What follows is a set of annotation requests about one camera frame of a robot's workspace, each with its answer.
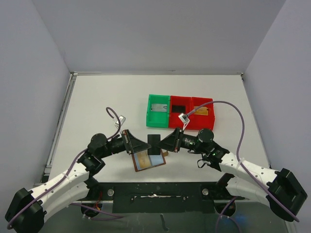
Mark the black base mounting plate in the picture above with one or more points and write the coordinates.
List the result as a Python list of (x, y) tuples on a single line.
[(169, 205)]

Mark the dark grey card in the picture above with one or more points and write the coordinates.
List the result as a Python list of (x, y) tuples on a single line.
[(153, 140)]

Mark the red plastic bin right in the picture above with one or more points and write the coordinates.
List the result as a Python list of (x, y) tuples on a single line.
[(198, 122)]

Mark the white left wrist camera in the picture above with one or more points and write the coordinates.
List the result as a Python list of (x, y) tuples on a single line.
[(120, 121)]

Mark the red plastic bin middle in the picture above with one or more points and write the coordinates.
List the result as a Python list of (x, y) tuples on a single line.
[(174, 121)]

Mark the black card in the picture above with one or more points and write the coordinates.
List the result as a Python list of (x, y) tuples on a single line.
[(178, 108)]

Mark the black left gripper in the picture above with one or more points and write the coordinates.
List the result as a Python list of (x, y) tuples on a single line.
[(128, 141)]

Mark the green plastic bin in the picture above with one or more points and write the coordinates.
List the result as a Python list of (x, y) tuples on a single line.
[(157, 119)]

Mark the aluminium left frame rail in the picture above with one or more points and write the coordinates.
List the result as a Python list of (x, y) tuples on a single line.
[(60, 123)]

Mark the brown leather card holder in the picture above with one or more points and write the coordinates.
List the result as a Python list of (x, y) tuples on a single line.
[(156, 160)]

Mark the gold card pocket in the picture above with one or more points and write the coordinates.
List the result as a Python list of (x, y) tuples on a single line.
[(202, 111)]

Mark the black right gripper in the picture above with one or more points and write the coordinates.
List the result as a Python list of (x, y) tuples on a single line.
[(177, 140)]

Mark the red plastic bin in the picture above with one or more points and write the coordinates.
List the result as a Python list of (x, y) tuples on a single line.
[(174, 121), (198, 122)]

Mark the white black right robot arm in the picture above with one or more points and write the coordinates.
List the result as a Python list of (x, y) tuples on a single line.
[(280, 190)]

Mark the aluminium front frame rail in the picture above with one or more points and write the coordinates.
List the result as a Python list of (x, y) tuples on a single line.
[(92, 191)]

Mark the aluminium frame rail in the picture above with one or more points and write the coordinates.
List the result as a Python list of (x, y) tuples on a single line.
[(92, 191), (60, 123)]

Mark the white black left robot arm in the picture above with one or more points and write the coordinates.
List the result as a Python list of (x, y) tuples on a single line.
[(30, 208)]

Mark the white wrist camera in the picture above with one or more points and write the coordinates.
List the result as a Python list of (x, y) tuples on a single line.
[(120, 121), (184, 118)]

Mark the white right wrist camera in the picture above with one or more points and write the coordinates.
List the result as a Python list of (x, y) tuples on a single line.
[(184, 118)]

